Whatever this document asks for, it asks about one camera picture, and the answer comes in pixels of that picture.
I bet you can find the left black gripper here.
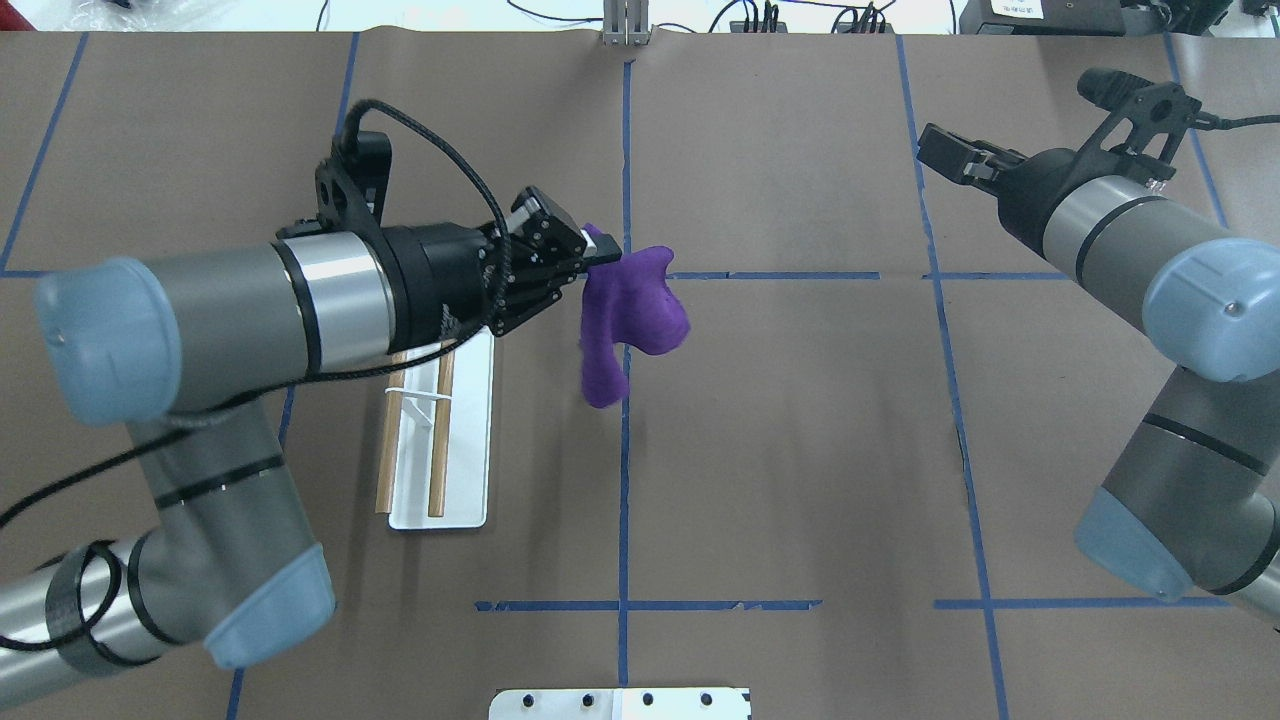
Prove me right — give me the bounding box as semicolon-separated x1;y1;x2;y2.
385;186;623;341

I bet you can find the aluminium frame post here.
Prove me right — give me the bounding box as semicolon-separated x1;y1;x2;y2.
602;0;652;47

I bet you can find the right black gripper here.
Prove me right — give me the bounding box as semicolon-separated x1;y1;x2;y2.
916;123;1076;249

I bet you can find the black computer box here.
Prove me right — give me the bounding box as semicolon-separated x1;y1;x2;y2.
957;1;1184;37

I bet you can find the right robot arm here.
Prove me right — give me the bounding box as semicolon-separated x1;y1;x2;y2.
916;124;1279;625

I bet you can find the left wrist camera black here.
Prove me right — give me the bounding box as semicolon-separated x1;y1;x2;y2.
315;129;393;240

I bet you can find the white towel rack base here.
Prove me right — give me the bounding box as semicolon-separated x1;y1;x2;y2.
387;329;495;532

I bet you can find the wooden rack bar lower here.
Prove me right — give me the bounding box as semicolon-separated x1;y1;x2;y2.
428;352;454;518

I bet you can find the purple towel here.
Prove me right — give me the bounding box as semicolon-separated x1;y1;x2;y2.
579;245;691;409

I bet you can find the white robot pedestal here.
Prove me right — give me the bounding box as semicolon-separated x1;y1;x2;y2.
488;685;753;719

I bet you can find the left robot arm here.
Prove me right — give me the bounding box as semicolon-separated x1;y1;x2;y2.
3;179;622;707

